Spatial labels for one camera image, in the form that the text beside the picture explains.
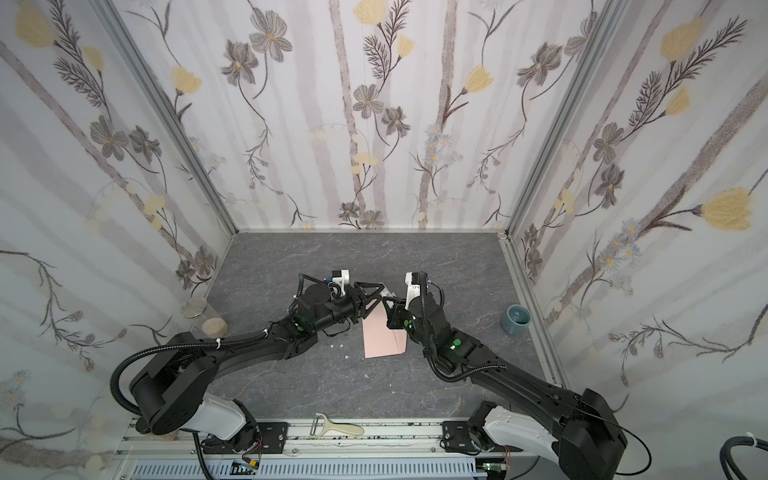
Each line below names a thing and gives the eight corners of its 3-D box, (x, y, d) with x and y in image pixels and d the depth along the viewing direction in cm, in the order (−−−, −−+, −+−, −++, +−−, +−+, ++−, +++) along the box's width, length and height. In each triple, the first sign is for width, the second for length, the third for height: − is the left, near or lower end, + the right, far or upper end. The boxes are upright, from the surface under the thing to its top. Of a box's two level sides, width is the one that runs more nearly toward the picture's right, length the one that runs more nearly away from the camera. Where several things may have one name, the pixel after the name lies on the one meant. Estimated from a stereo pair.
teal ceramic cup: (501, 335, 95) (509, 324, 89) (496, 316, 99) (503, 304, 94) (525, 335, 95) (535, 324, 89) (519, 316, 100) (528, 304, 94)
